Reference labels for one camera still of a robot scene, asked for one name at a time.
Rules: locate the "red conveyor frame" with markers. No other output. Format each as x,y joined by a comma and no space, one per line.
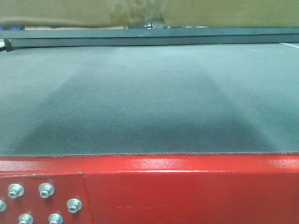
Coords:
166,189

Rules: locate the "dark green conveyor belt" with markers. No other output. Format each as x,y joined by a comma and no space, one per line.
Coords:
201,99

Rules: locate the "dark far conveyor rail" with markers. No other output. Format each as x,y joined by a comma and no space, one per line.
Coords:
147,37

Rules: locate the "brown cardboard carton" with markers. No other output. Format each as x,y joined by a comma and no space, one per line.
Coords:
174,13

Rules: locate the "silver flange bolt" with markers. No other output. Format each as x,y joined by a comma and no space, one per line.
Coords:
55,219
3,206
25,219
74,205
15,190
46,190

